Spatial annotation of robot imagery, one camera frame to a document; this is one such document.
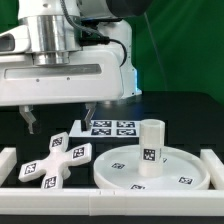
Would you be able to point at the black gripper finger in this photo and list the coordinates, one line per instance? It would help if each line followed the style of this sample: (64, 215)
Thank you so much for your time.
(26, 113)
(90, 109)

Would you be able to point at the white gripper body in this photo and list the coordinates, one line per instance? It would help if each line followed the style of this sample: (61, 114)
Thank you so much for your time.
(93, 74)

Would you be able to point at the white round table top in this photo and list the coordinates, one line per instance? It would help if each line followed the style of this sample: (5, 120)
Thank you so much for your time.
(129, 167)

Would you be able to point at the white cross-shaped table base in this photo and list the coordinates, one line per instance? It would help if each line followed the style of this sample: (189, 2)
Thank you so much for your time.
(55, 167)

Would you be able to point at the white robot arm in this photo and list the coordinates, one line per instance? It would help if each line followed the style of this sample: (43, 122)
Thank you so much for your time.
(69, 51)

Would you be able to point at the white marker tag sheet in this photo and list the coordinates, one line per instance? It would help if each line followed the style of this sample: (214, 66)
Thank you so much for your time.
(107, 128)

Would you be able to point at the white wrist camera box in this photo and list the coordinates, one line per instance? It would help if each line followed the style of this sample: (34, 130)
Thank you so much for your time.
(15, 41)

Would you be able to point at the white U-shaped fence frame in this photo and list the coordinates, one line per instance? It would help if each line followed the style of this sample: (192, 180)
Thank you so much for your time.
(81, 196)

